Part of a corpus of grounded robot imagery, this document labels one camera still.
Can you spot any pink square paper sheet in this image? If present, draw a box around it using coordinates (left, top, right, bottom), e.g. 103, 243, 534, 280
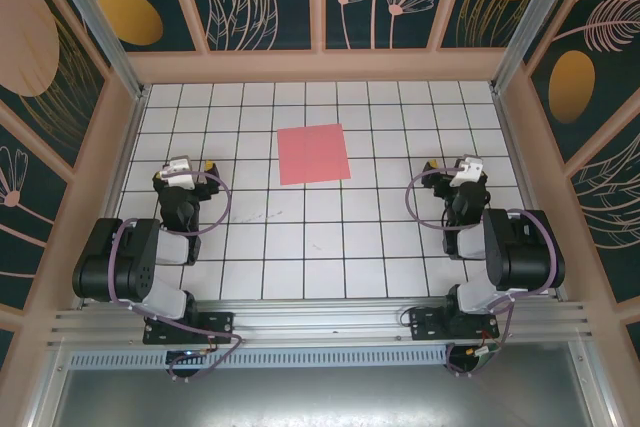
277, 123, 352, 186

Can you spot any grey metal sheet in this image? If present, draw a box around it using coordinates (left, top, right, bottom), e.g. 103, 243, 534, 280
27, 366, 616, 427

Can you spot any black circuit board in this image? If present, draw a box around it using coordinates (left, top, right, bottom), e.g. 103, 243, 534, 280
166, 349, 210, 363

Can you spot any green circuit board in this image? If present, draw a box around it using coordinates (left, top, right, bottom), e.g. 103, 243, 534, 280
467, 344, 501, 363

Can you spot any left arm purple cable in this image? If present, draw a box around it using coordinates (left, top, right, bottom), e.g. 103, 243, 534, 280
108, 170, 245, 382

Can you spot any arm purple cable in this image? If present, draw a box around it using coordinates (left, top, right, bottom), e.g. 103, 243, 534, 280
405, 166, 560, 378
108, 170, 245, 382

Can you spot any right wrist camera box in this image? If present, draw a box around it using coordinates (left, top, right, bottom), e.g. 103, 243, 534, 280
448, 155, 485, 189

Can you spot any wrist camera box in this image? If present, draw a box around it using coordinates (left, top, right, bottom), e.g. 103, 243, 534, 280
448, 155, 485, 189
158, 156, 197, 192

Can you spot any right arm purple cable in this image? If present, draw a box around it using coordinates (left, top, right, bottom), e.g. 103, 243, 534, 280
405, 166, 560, 378

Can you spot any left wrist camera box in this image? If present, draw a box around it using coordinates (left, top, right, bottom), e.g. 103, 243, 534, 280
158, 156, 197, 192

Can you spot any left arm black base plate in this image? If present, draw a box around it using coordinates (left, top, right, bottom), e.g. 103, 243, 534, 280
142, 311, 236, 346

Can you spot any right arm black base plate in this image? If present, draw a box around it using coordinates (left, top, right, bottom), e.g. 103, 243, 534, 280
408, 307, 501, 341

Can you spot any aluminium frame post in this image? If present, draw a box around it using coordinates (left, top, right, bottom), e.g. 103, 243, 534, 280
42, 0, 151, 101
491, 0, 601, 97

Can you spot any aluminium mounting rail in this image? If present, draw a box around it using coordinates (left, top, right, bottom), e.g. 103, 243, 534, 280
47, 299, 596, 351

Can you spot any slotted grey cable duct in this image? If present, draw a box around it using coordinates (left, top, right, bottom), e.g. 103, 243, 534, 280
67, 344, 454, 369

